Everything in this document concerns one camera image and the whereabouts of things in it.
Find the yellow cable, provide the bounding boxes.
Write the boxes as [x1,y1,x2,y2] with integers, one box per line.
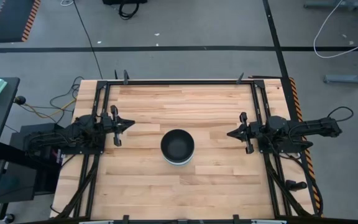
[23,98,76,119]

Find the black equipment cart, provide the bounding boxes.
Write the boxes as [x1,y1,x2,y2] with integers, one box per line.
[0,123,65,203]

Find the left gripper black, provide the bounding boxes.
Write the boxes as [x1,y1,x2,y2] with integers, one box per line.
[100,105,135,147]

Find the long white cable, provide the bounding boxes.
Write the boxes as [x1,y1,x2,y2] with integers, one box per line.
[313,0,358,59]

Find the black aluminium table frame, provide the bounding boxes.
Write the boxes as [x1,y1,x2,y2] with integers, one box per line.
[50,79,323,224]

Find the dark grey bowl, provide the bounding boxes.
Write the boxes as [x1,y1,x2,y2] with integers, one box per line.
[160,129,195,163]

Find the black cable bundle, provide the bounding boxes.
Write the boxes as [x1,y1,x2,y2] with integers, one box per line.
[48,76,85,125]

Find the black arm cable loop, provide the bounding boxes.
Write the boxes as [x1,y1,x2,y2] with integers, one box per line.
[326,106,354,123]

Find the black box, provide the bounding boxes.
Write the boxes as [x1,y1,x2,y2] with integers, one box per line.
[102,0,149,6]

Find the grey table leg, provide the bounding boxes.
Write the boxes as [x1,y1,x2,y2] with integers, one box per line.
[323,63,358,85]
[303,0,358,17]

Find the hazard striped mat under table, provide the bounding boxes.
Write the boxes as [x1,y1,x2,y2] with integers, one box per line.
[289,77,323,216]

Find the black clamp handle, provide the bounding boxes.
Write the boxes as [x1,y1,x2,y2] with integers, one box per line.
[285,179,308,191]

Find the black mat with hazard stripes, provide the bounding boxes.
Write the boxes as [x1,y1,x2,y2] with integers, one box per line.
[0,0,42,44]

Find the coiled black cable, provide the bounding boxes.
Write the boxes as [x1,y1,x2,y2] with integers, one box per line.
[118,2,140,21]

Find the thin black rod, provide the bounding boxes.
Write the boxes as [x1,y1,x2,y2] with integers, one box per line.
[247,75,283,80]

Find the white ribbed bowl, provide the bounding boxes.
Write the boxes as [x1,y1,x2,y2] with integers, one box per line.
[162,154,195,166]

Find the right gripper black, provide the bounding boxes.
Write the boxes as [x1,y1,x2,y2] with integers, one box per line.
[227,111,260,155]

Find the long black floor cable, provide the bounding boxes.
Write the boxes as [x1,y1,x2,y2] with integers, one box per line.
[72,0,104,80]

